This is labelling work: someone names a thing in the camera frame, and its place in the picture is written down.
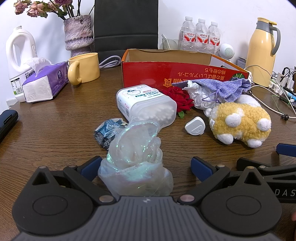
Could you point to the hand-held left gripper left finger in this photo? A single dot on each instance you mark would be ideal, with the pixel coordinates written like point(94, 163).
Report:
point(89, 168)

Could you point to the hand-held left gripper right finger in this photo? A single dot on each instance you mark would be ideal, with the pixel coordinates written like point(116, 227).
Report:
point(201, 168)

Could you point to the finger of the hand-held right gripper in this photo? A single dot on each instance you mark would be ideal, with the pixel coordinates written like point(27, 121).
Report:
point(252, 163)
point(286, 149)

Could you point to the blue snack wrapper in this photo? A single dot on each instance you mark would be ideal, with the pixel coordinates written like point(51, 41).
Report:
point(106, 132)

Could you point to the white plug adapter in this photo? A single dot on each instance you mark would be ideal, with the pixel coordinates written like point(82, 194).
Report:
point(195, 126)

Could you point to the yellow plush toy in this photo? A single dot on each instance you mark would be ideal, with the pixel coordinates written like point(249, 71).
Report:
point(240, 122)

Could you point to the clear iridescent plastic bag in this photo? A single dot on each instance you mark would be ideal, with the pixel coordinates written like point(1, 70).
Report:
point(134, 162)

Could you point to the white plastic bag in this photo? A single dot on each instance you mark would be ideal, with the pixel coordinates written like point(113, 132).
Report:
point(201, 97)

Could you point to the red fabric flower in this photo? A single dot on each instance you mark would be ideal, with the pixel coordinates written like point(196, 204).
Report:
point(180, 99)

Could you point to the clear cotton swab box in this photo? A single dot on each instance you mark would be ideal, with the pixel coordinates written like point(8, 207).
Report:
point(138, 99)

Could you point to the red cardboard box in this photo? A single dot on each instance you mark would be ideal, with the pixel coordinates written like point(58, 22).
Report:
point(150, 71)

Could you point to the black earphone plug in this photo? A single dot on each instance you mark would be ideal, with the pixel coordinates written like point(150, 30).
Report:
point(285, 116)

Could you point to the white power strip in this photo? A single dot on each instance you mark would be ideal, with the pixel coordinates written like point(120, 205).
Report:
point(283, 80)

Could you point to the dark blue case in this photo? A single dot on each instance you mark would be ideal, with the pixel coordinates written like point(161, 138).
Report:
point(7, 122)

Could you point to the purple tissue pack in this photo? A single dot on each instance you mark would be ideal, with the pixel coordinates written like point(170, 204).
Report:
point(50, 78)

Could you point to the small grey box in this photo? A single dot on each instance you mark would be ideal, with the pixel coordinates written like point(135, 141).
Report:
point(241, 62)

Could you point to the yellow mug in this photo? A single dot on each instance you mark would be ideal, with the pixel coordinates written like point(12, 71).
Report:
point(87, 67)

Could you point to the yellow thermos jug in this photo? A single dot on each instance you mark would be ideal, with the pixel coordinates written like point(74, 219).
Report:
point(261, 46)

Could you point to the white robot speaker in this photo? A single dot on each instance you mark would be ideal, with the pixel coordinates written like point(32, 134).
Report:
point(226, 51)

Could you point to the glass cup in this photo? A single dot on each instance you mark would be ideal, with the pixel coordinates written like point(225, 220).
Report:
point(174, 44)

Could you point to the clear water bottle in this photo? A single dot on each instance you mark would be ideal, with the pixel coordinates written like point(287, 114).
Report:
point(202, 34)
point(187, 34)
point(214, 37)

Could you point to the white spoon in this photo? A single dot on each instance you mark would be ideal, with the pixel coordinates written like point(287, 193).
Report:
point(164, 38)

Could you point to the white detergent jug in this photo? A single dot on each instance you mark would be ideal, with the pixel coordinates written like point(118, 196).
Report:
point(20, 39)

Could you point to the black paper bag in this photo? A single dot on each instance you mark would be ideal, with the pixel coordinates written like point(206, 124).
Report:
point(124, 23)

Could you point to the dried pink flowers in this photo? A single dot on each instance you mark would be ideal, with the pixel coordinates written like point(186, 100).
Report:
point(34, 7)

